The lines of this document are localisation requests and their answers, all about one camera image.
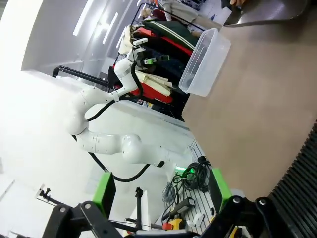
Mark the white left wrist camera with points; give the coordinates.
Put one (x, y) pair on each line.
(140, 41)

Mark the beige hanging garment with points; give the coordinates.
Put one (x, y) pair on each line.
(153, 80)

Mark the red dress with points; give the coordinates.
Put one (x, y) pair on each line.
(153, 95)

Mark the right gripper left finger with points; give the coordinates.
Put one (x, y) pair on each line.
(104, 193)

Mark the black power adapter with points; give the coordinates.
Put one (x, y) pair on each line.
(185, 204)

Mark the dark blue garment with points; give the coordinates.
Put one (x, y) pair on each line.
(171, 64)

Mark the yellow emergency stop button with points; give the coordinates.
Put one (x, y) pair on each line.
(174, 224)

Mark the dark green striped garment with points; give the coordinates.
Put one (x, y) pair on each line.
(178, 32)

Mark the ceiling light strip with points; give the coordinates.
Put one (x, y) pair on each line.
(83, 18)
(110, 27)

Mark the black camera stand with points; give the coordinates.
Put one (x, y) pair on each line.
(139, 208)

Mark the black slotted PCB rack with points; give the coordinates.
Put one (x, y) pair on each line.
(299, 186)

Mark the small white device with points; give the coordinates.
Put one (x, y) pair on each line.
(195, 220)

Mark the red cardigan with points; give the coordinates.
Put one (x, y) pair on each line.
(173, 45)

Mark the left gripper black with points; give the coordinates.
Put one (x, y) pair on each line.
(141, 58)

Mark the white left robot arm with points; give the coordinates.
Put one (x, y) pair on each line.
(99, 99)

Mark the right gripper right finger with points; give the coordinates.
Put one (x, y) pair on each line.
(221, 191)

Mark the clear plastic storage box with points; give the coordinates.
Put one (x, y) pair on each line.
(205, 62)

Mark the black rectangular tray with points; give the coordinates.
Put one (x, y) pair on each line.
(272, 12)

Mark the black tubular stand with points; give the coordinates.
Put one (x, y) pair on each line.
(79, 73)

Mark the person's left hand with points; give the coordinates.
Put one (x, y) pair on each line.
(237, 2)

